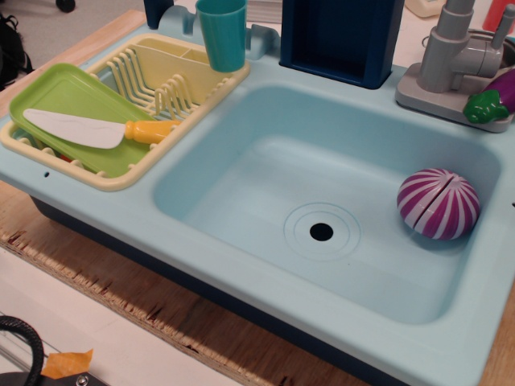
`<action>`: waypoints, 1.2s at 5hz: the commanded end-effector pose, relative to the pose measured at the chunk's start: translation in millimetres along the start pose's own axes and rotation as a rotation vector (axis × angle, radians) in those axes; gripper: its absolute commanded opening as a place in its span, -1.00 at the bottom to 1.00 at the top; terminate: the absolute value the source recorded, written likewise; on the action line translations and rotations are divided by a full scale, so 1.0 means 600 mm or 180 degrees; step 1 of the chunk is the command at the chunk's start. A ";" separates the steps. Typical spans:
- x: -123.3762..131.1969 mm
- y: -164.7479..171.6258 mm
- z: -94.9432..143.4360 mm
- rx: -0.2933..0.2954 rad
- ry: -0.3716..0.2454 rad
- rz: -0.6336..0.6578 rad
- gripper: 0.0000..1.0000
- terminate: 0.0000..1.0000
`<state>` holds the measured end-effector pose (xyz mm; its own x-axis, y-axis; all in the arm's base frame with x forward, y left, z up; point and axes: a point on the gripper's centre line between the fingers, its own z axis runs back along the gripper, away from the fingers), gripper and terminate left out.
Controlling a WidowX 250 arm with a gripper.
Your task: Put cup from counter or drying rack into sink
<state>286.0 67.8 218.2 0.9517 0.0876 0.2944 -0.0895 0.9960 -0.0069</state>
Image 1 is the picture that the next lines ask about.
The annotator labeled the teal plastic cup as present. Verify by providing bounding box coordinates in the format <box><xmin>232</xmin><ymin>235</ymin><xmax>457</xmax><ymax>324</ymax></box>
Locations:
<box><xmin>196</xmin><ymin>0</ymin><xmax>247</xmax><ymax>72</ymax></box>

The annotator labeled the light blue toy sink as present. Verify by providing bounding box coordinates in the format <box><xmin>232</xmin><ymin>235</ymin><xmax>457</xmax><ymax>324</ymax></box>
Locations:
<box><xmin>1</xmin><ymin>6</ymin><xmax>514</xmax><ymax>385</ymax></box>

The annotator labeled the pale yellow drying rack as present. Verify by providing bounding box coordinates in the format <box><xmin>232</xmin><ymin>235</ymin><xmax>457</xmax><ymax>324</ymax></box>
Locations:
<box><xmin>1</xmin><ymin>34</ymin><xmax>250</xmax><ymax>191</ymax></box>

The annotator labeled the dark blue back panel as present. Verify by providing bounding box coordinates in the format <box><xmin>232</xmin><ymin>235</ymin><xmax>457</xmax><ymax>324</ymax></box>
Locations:
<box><xmin>279</xmin><ymin>0</ymin><xmax>404</xmax><ymax>89</ymax></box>

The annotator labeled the purple striped toy onion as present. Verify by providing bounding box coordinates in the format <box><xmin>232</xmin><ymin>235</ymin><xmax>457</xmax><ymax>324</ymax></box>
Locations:
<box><xmin>397</xmin><ymin>168</ymin><xmax>480</xmax><ymax>240</ymax></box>

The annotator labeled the green plastic tray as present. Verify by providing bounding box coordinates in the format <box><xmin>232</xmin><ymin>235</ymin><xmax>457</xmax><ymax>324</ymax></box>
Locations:
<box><xmin>9</xmin><ymin>64</ymin><xmax>151</xmax><ymax>178</ymax></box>

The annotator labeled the grey toy faucet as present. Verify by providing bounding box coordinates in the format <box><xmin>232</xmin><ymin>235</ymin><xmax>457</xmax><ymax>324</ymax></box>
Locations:
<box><xmin>395</xmin><ymin>1</ymin><xmax>514</xmax><ymax>133</ymax></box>

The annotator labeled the cream white object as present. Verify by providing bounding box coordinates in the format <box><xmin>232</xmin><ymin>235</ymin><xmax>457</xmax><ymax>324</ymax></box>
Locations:
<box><xmin>405</xmin><ymin>0</ymin><xmax>447</xmax><ymax>18</ymax></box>

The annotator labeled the purple toy eggplant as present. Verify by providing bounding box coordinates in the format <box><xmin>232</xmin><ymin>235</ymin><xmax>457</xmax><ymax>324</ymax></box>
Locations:
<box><xmin>463</xmin><ymin>68</ymin><xmax>514</xmax><ymax>124</ymax></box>

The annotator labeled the orange tape piece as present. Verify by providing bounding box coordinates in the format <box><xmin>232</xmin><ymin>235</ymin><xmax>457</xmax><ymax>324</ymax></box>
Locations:
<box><xmin>41</xmin><ymin>349</ymin><xmax>94</xmax><ymax>380</ymax></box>

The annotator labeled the black backpack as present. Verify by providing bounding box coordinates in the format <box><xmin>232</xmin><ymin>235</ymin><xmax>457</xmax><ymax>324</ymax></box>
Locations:
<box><xmin>1</xmin><ymin>14</ymin><xmax>34</xmax><ymax>91</ymax></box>

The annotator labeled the red orange container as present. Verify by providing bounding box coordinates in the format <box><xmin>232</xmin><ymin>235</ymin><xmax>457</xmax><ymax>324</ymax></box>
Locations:
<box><xmin>482</xmin><ymin>0</ymin><xmax>514</xmax><ymax>36</ymax></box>

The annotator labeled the toy knife yellow handle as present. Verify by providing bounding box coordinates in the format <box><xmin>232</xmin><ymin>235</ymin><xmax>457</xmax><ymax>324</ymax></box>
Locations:
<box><xmin>23</xmin><ymin>109</ymin><xmax>180</xmax><ymax>150</ymax></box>

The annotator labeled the black cable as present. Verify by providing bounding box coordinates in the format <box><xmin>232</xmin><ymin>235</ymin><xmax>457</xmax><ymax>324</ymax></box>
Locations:
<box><xmin>0</xmin><ymin>315</ymin><xmax>43</xmax><ymax>386</ymax></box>

